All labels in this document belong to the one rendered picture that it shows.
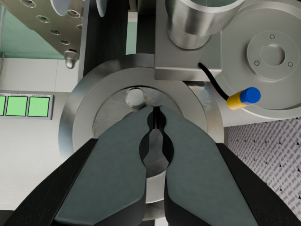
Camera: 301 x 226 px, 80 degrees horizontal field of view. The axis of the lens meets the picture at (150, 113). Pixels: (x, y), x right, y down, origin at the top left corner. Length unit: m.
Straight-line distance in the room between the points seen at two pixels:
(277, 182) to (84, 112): 0.25
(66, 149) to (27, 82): 3.40
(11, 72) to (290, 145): 3.72
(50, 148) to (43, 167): 0.05
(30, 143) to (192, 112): 0.49
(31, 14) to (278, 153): 0.48
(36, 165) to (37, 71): 3.02
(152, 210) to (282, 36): 0.20
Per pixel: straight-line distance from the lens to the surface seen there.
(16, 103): 0.61
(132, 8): 0.52
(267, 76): 0.20
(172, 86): 0.16
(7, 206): 0.64
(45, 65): 3.51
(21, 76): 3.66
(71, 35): 0.49
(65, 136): 0.18
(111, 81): 0.16
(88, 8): 0.22
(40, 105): 0.57
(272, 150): 0.31
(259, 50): 0.20
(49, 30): 0.49
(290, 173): 0.28
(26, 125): 0.60
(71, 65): 0.56
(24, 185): 0.60
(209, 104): 0.17
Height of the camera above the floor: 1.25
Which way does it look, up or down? 7 degrees down
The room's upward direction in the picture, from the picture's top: 178 degrees counter-clockwise
